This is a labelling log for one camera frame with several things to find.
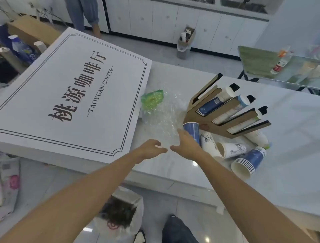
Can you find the white paper cup stack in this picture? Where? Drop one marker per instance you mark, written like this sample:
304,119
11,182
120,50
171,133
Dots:
258,139

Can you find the green crumpled plastic wrap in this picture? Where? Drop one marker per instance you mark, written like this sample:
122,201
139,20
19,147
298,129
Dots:
152,100

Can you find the person's left thumb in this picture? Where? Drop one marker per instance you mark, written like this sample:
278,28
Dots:
161,150

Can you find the white plastic trash bag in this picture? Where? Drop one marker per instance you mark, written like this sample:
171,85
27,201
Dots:
120,212

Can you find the stack of plain white cups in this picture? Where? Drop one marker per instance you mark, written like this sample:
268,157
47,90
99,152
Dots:
246,124

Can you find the stack of blue cups in rack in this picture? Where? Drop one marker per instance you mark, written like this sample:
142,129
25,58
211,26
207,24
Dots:
212,104

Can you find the stack of blue paper cups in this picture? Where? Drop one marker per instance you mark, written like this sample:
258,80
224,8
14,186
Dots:
247,162

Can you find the person's left forearm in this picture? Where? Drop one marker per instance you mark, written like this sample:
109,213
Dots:
75,197

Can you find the grey trash bin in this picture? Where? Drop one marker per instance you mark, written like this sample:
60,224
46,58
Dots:
183,51

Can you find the wooden cup holder rack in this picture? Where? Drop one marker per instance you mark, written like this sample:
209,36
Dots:
217,122

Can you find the cardboard tube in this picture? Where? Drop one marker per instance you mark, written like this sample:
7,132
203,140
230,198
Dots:
11,60

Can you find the person's left hand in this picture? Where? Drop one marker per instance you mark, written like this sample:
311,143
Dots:
147,152

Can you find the white printed sign board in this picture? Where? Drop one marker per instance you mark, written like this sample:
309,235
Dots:
72,95

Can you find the person's right thumb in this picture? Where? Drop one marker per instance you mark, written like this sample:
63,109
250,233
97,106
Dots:
175,148

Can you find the blue paper cup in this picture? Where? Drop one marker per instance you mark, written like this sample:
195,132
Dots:
193,132

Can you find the white pink-print plastic bag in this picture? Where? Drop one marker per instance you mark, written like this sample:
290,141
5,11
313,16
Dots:
8,185

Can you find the blue printed packet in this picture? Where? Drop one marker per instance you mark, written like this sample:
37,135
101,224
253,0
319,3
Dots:
22,50

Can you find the person's right forearm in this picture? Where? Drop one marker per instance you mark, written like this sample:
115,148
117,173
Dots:
245,200

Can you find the green mat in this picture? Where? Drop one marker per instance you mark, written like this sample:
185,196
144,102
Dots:
257,61

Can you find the white cabinet row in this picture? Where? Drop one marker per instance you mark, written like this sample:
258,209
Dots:
175,22

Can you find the white ink-print paper cup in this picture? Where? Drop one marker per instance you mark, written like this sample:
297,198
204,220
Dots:
210,145
232,150

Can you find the person's right hand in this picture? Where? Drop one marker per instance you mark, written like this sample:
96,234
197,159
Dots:
188,147

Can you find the glass side table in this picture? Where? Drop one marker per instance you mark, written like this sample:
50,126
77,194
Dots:
280,67

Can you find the person's jeans leg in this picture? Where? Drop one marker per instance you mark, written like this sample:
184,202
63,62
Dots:
176,231

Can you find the clear bottle red label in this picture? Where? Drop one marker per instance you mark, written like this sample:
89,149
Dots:
282,61

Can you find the black lid stack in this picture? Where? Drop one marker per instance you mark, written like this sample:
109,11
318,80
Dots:
234,88
263,110
251,99

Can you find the cardboard box in bin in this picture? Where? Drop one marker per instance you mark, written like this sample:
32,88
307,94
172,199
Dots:
187,37

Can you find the stack of white sketch-print cups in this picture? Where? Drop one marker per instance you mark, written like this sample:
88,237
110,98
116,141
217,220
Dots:
231,110

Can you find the clear crumpled plastic wrap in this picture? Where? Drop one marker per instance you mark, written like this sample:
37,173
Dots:
162,117

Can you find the brown cardboard box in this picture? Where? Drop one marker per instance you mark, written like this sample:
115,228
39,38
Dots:
32,30

